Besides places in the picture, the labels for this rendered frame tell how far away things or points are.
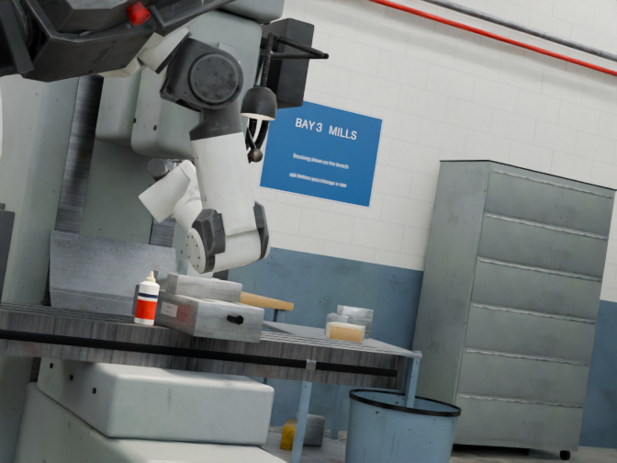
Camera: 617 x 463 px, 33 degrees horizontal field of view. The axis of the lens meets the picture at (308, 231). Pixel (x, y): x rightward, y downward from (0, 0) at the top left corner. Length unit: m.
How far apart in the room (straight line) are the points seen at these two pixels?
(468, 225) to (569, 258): 0.85
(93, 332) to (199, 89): 0.62
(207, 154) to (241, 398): 0.57
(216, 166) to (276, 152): 5.36
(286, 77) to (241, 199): 0.91
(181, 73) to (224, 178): 0.19
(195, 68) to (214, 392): 0.68
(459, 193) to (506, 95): 1.12
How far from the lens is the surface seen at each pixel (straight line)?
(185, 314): 2.14
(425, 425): 4.28
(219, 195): 1.75
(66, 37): 1.62
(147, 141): 2.22
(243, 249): 1.80
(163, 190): 2.01
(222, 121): 1.75
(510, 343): 7.44
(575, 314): 7.81
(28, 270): 2.56
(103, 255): 2.58
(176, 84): 1.70
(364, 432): 4.33
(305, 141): 7.21
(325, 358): 2.34
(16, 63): 1.62
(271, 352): 2.27
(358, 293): 7.46
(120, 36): 1.67
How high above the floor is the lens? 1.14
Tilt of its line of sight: 2 degrees up
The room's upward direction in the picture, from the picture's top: 9 degrees clockwise
